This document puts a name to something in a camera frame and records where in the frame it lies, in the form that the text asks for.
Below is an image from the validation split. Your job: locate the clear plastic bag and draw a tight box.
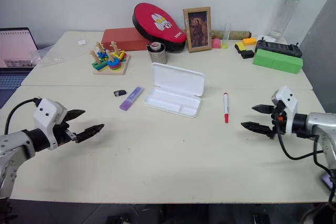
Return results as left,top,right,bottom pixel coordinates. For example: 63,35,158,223
28,42,80,68

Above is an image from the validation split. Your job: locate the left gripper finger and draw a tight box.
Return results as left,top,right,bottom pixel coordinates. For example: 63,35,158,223
76,123,105,144
64,109,86,123

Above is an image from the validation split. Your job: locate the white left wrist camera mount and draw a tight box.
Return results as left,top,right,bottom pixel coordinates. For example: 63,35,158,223
33,98,69,151

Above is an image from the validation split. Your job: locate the white plastic case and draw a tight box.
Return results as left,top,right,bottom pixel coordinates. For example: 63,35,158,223
143,62,206,119

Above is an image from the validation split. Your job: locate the open laptop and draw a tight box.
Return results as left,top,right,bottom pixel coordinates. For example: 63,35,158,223
0,27,39,110

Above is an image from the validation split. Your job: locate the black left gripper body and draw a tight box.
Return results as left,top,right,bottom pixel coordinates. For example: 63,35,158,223
53,121,79,147

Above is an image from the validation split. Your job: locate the black slotted tray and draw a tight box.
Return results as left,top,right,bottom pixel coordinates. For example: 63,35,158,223
255,38,304,58

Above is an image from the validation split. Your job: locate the red black boxing pad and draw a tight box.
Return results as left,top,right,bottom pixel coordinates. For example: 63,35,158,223
131,2,188,54

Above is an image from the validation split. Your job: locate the wooden framed portrait picture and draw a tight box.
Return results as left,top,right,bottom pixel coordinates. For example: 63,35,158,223
182,6,213,54

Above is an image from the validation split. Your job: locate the purple highlighter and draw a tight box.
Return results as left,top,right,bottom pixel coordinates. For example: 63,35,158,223
119,86,145,112

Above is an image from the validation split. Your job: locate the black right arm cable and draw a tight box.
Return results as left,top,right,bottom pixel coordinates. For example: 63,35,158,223
275,126,336,173

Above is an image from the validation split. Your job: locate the grey partition panel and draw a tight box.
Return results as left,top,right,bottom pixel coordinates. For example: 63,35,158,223
297,0,336,114

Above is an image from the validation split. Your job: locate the purple flat object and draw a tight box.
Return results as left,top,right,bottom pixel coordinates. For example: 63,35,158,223
321,172,335,190

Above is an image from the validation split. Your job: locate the metal cup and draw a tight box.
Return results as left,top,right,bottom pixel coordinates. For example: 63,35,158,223
146,42,169,65

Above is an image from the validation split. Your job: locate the orange toy brick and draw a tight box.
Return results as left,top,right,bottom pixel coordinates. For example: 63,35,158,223
241,36,258,47

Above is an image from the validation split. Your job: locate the green foam block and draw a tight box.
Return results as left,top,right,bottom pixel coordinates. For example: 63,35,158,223
252,48,305,75

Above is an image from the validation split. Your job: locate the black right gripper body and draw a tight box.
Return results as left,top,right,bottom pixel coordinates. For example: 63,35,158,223
267,102,288,140

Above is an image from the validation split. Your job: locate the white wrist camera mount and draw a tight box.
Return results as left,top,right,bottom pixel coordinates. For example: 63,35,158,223
271,85,299,136
33,98,69,151

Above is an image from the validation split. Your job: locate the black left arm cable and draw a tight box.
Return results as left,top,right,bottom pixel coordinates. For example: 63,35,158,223
4,98,41,135

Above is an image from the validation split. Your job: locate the red rectangular box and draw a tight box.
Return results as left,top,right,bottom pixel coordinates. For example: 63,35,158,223
101,27,151,52

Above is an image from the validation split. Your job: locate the clear bottle green lid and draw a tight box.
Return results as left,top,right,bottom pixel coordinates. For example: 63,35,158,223
267,0,306,42

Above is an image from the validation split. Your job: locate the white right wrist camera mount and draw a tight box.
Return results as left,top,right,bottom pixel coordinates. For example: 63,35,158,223
271,85,299,136

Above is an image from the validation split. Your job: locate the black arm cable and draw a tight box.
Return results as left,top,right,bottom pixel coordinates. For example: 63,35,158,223
4,98,41,135
275,126,336,173

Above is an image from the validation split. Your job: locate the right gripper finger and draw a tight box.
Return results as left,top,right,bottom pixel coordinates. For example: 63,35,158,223
251,104,275,115
240,121,274,138

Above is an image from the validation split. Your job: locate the wooden shape stacking toy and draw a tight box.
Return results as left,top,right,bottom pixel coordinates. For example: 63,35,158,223
91,41,131,76

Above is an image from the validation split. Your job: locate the red and white pen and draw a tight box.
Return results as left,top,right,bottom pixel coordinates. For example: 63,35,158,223
223,92,230,124

